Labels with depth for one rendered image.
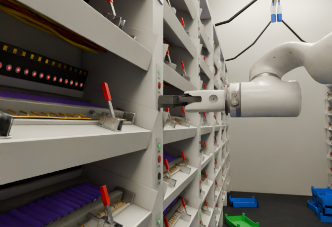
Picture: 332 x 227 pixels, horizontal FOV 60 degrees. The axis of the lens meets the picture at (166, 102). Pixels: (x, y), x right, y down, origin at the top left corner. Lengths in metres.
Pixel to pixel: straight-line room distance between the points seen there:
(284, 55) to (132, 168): 0.45
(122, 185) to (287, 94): 0.44
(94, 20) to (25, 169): 0.24
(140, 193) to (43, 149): 0.41
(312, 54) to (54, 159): 0.49
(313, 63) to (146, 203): 0.48
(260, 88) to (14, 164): 0.52
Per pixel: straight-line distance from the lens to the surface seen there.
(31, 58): 0.59
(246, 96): 0.68
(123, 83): 0.74
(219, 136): 2.78
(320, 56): 0.61
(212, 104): 0.67
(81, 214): 0.57
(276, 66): 0.74
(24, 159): 0.34
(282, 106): 0.69
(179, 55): 1.44
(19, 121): 0.39
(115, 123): 0.53
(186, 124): 1.20
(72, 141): 0.40
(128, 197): 0.72
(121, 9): 0.79
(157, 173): 0.75
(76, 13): 0.44
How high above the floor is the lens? 0.95
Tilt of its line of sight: 4 degrees up
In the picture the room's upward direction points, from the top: straight up
